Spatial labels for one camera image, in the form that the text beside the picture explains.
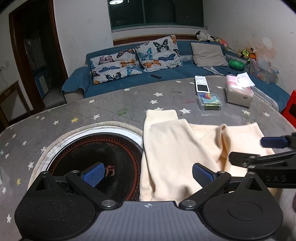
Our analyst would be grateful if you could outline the green bowl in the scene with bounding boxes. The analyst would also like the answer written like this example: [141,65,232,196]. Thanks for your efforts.
[228,60,245,71]

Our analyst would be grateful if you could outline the dark window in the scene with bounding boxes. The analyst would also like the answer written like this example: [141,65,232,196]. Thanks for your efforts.
[108,0,204,29]

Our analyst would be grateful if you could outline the grey star tablecloth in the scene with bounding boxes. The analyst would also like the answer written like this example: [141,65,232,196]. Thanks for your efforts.
[1,76,295,240]

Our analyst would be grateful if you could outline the butterfly pillow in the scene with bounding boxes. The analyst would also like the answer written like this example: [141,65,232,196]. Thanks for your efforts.
[135,35,183,72]
[89,49,142,85]

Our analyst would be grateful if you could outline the black white plush toy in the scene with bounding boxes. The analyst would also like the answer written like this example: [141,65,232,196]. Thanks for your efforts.
[196,31,215,43]

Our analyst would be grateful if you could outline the round black induction cooker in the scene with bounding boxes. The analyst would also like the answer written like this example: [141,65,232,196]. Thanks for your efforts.
[48,133,143,203]

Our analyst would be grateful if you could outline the pink white tissue box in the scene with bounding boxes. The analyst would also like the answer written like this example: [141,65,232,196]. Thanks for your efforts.
[225,74,253,108]

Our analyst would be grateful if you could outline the clear box of cards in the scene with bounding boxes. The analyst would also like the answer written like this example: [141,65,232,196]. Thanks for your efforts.
[198,93,222,110]

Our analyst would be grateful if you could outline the right butterfly pillow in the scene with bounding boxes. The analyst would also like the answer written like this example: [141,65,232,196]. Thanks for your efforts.
[135,35,183,72]

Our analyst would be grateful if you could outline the small black remote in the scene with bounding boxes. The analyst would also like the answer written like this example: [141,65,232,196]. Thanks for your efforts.
[151,74,162,79]

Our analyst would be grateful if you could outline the wooden side cabinet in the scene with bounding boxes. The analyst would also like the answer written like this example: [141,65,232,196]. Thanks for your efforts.
[1,81,31,128]

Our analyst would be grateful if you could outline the clear plastic toy bin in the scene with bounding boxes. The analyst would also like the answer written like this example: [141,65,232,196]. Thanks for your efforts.
[249,58,280,84]

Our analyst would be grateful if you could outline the cream garment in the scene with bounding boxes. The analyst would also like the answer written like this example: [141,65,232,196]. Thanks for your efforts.
[139,110,274,203]

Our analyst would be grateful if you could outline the red plastic stool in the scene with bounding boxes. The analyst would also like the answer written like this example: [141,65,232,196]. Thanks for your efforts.
[281,90,296,128]

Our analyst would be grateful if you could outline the white remote control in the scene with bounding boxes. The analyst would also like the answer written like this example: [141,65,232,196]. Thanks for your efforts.
[195,75,210,94]

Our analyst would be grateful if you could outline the dark wooden door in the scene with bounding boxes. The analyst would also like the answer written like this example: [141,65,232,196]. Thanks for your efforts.
[9,1,68,113]

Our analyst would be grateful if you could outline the grey cushion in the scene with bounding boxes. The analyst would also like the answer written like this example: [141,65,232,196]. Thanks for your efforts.
[191,43,228,67]

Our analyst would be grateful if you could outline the left butterfly pillow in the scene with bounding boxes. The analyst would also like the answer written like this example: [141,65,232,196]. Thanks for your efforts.
[89,49,142,85]

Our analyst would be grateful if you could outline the yellow orange plush toys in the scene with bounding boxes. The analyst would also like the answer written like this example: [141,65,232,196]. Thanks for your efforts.
[238,48,257,60]

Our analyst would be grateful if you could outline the blue sofa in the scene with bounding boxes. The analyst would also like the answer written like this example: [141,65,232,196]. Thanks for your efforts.
[61,40,290,112]

